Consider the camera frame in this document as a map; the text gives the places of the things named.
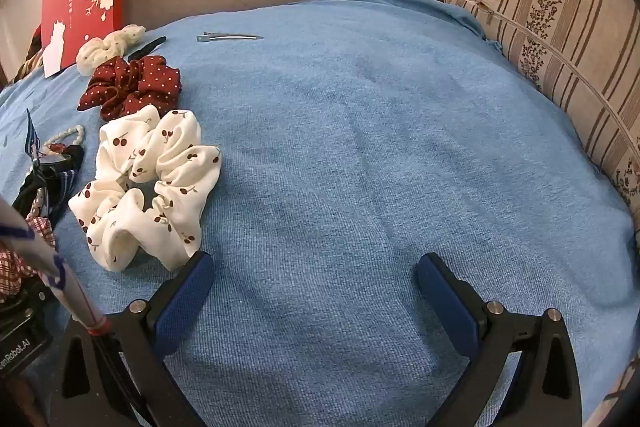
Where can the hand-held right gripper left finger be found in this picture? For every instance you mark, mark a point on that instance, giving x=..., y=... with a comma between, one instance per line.
x=182, y=302

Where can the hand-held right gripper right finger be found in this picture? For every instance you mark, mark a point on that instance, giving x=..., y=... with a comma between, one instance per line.
x=447, y=307

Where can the red plaid scrunchie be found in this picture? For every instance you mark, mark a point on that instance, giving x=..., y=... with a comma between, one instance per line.
x=35, y=232

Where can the white cherry print scrunchie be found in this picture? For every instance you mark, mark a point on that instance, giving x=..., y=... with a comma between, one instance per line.
x=165, y=187

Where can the blue striped wristwatch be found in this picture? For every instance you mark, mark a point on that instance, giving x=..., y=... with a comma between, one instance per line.
x=55, y=177

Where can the small red hair accessory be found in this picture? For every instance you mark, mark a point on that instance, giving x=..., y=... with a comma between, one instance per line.
x=55, y=148

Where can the blue blanket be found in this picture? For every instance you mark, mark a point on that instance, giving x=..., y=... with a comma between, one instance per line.
x=350, y=147

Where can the dark red polka dot scrunchie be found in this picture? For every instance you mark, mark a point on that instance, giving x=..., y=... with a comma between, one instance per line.
x=135, y=84

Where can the black hair clip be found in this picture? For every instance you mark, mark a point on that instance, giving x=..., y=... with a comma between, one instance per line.
x=147, y=47

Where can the cream dotted scrunchie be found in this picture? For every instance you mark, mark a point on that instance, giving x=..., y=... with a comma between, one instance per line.
x=105, y=47

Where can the silver hair clip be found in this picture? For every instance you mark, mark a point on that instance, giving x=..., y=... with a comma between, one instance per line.
x=227, y=37

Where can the red box lid white blossoms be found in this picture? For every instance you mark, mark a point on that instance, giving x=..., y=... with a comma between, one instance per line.
x=85, y=7

